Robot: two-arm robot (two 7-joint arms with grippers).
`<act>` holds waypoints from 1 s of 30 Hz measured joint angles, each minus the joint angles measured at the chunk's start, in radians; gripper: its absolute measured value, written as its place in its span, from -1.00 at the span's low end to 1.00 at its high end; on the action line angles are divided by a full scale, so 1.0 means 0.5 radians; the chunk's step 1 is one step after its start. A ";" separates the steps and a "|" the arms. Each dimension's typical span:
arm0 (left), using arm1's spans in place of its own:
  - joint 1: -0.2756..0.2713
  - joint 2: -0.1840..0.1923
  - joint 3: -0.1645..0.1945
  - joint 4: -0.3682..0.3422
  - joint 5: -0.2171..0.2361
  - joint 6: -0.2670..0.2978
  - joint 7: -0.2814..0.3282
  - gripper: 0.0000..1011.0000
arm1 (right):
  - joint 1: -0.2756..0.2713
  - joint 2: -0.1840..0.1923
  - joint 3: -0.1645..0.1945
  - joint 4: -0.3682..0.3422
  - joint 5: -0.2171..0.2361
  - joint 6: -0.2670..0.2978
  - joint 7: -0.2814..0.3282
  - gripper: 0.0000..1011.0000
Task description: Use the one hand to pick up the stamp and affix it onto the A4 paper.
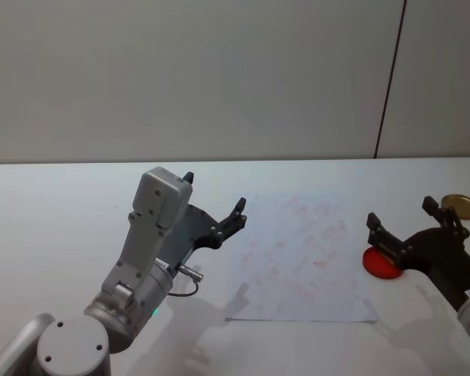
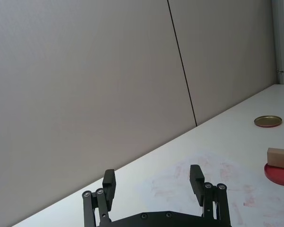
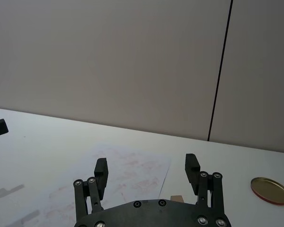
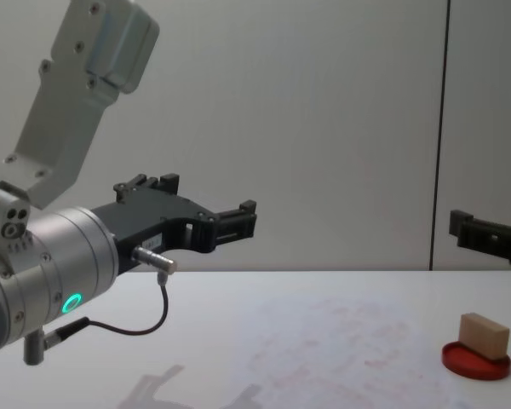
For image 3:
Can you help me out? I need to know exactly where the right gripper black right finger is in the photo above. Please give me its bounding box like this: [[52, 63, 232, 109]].
[[185, 153, 226, 215]]

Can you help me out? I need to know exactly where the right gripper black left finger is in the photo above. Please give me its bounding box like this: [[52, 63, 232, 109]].
[[73, 157, 109, 219]]

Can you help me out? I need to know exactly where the white paper sheet red print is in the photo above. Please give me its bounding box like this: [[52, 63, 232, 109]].
[[21, 141, 172, 227]]

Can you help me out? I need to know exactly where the round gold metal lid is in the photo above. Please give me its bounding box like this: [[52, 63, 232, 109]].
[[250, 176, 284, 206]]

